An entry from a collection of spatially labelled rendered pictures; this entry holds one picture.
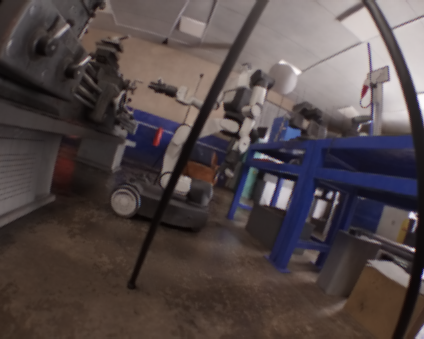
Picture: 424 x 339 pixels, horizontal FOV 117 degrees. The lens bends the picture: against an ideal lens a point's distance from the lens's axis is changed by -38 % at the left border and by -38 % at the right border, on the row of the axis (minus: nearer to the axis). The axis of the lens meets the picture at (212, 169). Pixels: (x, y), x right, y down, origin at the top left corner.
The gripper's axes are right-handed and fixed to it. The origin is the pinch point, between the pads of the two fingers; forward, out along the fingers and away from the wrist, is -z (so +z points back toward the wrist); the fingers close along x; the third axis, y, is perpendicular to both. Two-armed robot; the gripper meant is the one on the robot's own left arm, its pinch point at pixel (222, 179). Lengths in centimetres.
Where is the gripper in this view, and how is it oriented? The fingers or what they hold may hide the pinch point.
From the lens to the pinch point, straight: 130.7
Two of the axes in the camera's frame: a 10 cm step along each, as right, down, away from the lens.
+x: -7.5, -4.2, -5.1
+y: 5.0, 1.6, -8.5
